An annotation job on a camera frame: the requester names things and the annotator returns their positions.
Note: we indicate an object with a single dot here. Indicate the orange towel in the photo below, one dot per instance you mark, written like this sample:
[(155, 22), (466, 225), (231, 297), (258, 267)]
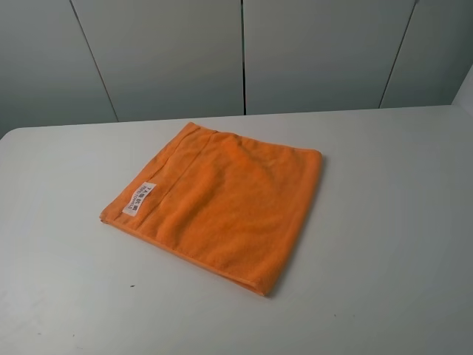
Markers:
[(226, 203)]

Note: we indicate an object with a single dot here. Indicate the white towel label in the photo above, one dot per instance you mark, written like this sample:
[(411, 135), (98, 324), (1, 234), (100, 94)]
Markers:
[(140, 194)]

